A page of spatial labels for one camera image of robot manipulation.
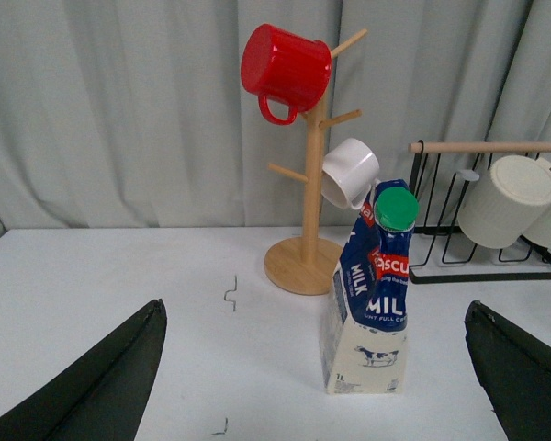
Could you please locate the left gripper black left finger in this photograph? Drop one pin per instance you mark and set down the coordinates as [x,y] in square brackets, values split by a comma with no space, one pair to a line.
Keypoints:
[104,393]

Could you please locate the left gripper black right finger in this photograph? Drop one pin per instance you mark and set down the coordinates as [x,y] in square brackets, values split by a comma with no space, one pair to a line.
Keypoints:
[514,369]

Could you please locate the blue white milk carton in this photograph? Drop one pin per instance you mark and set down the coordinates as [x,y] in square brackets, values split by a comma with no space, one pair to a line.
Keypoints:
[363,333]

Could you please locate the cream ribbed mug left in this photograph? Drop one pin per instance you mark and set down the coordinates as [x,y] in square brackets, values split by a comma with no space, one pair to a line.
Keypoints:
[506,201]

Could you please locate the wooden mug tree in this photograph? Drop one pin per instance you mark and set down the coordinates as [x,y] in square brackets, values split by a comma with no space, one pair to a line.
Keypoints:
[304,265]

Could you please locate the white mug on tree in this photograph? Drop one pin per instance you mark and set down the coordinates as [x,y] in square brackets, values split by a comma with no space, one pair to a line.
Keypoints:
[349,172]

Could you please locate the grey curtain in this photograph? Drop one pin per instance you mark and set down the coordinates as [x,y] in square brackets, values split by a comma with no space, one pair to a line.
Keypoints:
[132,113]

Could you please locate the red mug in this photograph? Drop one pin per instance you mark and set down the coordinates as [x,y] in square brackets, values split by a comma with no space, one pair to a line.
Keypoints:
[288,73]

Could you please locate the black wire mug rack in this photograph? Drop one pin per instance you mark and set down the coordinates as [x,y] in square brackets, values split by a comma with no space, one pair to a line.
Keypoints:
[441,174]

